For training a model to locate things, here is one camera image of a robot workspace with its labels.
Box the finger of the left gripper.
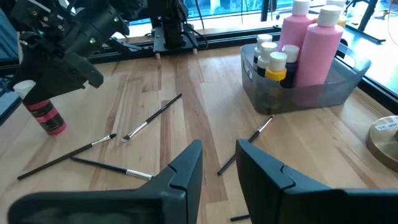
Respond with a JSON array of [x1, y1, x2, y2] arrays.
[[9, 46, 32, 85], [29, 63, 90, 106]]

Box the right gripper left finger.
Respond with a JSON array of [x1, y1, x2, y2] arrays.
[[136, 139, 203, 224]]

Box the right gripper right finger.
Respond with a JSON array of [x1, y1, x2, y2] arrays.
[[235, 139, 331, 224]]

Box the small red paint bottle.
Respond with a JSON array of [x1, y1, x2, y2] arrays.
[[13, 80, 67, 136]]

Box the small yellow paint bottle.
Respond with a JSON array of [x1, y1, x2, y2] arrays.
[[265, 51, 289, 83]]

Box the small navy paint bottle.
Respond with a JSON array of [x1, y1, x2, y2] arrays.
[[280, 44, 300, 90]]

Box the small white paint bottle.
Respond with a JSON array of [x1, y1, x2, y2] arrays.
[[253, 34, 274, 71], [256, 42, 279, 78]]

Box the large pink paint bottle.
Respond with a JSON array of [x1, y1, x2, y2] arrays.
[[279, 0, 315, 52], [294, 5, 345, 88]]

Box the large yellow paint bottle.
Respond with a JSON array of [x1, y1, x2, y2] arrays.
[[325, 0, 348, 29]]

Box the black paintbrush orange ferrule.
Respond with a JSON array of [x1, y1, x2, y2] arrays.
[[230, 213, 251, 223]]

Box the grey translucent plastic bin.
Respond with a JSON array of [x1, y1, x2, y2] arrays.
[[239, 42, 373, 116]]

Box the brass lamp with white bulb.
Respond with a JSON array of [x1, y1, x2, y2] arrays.
[[366, 115, 398, 174]]

